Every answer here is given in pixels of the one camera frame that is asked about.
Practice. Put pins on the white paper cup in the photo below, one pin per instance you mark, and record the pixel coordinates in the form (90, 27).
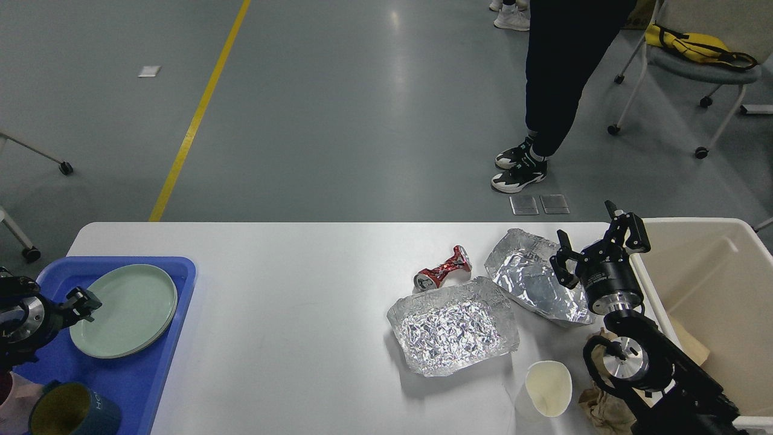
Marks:
(546, 391)

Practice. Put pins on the lower left caster leg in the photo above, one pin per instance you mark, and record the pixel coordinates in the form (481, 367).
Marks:
(29, 252)

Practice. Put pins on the green plate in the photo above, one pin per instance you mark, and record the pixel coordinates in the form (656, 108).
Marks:
(138, 304)

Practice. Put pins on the rear foil tray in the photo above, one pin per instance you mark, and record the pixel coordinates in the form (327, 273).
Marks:
(520, 264)

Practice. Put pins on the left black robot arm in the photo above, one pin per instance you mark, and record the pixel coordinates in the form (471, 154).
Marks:
(30, 321)

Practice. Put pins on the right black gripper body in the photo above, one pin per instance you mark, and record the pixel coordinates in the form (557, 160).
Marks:
(608, 280)

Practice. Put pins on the floor plate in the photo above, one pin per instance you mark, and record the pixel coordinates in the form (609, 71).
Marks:
(524, 205)
(554, 204)

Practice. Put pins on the cardboard box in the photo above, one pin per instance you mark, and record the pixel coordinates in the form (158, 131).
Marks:
(640, 16)

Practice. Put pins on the chair leg with caster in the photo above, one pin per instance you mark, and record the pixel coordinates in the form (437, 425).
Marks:
(65, 167)

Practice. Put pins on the pink mug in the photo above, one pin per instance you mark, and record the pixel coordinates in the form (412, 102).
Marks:
(18, 398)

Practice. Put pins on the person with white shoes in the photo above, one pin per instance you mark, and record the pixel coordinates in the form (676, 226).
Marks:
(511, 15)

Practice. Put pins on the foil tray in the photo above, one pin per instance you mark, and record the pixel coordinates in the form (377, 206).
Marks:
(520, 264)
(444, 330)

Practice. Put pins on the beige plastic bin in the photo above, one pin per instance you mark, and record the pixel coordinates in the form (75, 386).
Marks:
(713, 276)

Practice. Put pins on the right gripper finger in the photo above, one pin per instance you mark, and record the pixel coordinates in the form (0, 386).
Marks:
(559, 261)
(626, 234)

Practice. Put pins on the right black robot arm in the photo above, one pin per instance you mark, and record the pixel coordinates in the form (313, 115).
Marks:
(666, 391)

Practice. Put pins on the right floor plate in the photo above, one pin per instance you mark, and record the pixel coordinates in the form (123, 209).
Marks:
(554, 204)

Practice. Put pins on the front foil tray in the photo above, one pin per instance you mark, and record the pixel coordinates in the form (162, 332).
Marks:
(444, 330)

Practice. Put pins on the blue plastic tray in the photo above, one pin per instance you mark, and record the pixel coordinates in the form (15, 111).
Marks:
(135, 383)

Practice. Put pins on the yellow bag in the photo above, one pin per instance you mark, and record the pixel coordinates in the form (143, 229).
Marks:
(698, 48)

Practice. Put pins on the dark teal mug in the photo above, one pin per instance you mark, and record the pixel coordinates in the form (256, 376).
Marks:
(73, 408)

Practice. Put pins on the crumpled brown paper bag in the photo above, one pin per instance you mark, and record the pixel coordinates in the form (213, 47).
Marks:
(606, 413)

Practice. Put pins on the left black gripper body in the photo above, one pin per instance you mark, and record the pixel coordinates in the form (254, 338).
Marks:
(28, 319)

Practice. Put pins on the person with black sneakers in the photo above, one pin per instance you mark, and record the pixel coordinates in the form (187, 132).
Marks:
(567, 41)

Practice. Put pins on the crushed red can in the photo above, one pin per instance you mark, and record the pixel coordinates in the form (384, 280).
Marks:
(431, 279)

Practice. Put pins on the grey chair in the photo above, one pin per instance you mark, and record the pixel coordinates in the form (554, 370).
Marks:
(743, 26)

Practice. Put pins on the left floor plate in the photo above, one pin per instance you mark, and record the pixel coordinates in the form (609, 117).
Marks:
(524, 205)

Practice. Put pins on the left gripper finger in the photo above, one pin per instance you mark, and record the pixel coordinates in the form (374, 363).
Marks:
(80, 304)

